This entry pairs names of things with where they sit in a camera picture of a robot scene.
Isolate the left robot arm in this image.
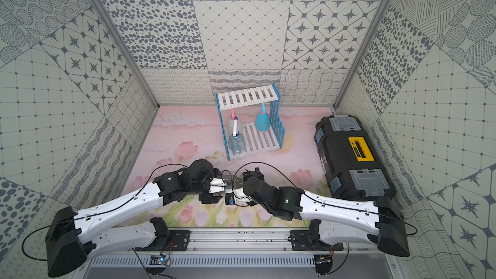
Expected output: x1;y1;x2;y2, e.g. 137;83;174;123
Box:
45;159;231;278

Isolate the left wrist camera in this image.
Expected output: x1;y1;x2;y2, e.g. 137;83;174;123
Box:
209;178;230;194

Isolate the white pink watering bottle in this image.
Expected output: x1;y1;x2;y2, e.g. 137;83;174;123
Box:
227;109;241;136

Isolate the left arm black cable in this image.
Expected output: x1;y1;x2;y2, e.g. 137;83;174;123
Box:
21;162;191;262

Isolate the blue and white slatted shelf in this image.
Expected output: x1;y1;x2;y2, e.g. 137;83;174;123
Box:
214;83;285;161

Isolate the blue pink watering bottle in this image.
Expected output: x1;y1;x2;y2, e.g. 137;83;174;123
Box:
254;103;271;133

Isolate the pink floral table mat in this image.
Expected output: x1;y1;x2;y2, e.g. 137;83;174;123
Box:
123;106;332;228

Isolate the black yellow toolbox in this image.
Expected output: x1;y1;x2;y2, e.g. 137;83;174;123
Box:
314;115;397;202

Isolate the smoky grey spray bottle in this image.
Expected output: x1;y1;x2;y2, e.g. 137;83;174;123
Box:
223;180;249;207

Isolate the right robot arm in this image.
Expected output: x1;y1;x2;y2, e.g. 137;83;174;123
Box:
235;176;410;257

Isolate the aluminium mounting rail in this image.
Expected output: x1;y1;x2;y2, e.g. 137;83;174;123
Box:
88;223;389;259

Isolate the clear blue spray bottle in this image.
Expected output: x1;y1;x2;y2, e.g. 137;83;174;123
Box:
228;133;246;154

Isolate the small green circuit board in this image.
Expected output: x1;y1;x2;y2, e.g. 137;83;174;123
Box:
151;255;171;267

